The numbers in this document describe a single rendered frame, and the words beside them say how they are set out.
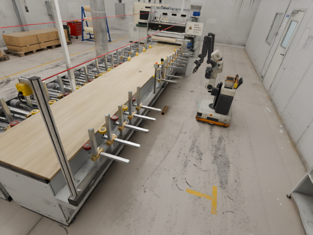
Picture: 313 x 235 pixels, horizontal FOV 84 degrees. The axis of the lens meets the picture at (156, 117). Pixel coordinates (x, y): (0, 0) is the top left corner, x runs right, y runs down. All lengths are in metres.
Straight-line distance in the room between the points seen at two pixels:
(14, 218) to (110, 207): 1.01
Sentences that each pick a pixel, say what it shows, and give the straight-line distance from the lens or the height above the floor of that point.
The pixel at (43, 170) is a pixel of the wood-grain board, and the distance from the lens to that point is 1.66.
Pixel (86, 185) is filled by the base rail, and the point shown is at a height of 0.70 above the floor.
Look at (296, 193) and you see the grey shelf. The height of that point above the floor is 0.14.
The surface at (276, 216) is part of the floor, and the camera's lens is 2.79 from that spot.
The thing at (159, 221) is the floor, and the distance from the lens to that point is 2.27.
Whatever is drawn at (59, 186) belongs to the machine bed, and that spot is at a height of 0.66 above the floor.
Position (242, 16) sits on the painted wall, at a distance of 12.08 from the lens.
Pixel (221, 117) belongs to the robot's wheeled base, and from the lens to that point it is 3.61.
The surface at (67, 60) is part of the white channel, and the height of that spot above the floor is 1.34.
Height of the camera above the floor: 2.05
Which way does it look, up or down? 34 degrees down
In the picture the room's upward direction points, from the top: 5 degrees clockwise
